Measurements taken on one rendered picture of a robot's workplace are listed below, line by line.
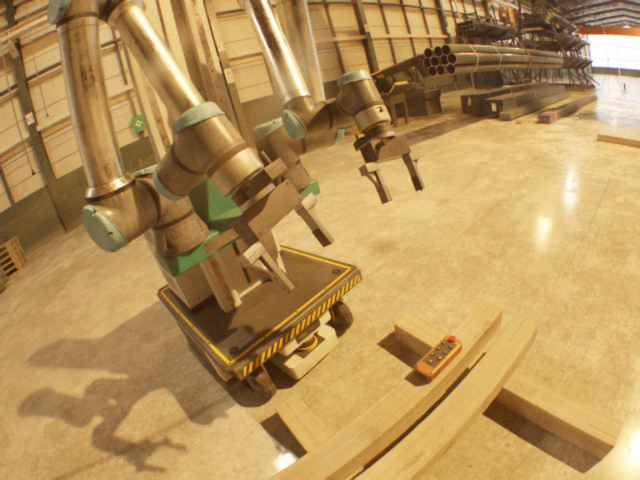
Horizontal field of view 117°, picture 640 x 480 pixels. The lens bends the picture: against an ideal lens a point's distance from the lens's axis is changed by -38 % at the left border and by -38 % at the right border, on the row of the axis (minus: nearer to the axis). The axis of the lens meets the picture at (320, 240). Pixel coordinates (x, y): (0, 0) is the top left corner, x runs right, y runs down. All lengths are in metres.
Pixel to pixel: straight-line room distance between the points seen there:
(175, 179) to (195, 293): 0.88
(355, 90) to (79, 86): 0.68
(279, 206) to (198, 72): 0.85
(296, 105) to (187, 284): 0.89
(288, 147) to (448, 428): 1.05
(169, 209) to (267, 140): 0.43
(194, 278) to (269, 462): 0.82
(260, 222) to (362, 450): 0.67
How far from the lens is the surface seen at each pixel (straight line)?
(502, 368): 1.07
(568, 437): 1.18
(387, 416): 0.96
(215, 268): 1.26
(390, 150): 0.80
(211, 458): 1.33
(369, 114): 0.80
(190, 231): 0.97
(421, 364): 1.01
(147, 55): 0.83
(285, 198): 0.56
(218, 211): 1.18
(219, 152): 0.53
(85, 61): 0.85
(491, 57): 5.41
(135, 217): 0.86
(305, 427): 1.12
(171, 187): 0.64
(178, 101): 0.76
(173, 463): 1.41
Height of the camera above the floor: 1.03
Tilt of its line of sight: 25 degrees down
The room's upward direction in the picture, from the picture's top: 16 degrees counter-clockwise
